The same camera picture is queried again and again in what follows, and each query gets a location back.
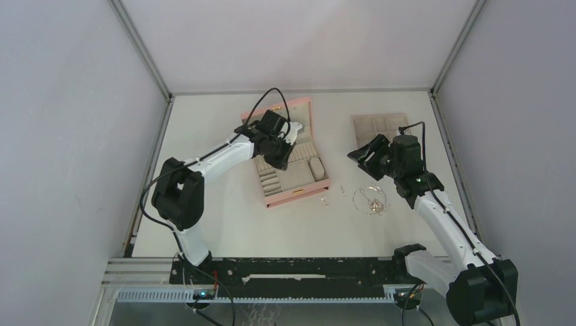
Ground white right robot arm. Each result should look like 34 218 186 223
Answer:
347 134 521 325

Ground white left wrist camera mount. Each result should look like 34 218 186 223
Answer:
283 122 303 145

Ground pink jewelry box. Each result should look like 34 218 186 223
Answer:
253 97 331 209

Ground black left camera cable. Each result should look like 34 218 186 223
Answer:
139 87 293 235

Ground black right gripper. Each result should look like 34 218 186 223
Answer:
348 133 402 181

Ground beige divided tray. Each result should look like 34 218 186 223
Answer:
350 113 408 149

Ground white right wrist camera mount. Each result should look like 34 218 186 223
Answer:
397 126 408 135

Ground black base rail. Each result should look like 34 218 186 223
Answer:
168 257 419 285

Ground white slotted cable duct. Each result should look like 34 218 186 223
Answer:
116 287 396 304

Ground beige oval watch pillow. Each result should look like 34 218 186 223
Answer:
309 157 325 181

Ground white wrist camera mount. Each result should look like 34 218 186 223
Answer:
397 126 408 135
283 122 303 145

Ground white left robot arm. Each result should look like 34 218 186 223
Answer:
151 110 303 283

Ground silver hoop necklace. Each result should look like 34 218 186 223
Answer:
353 184 388 216

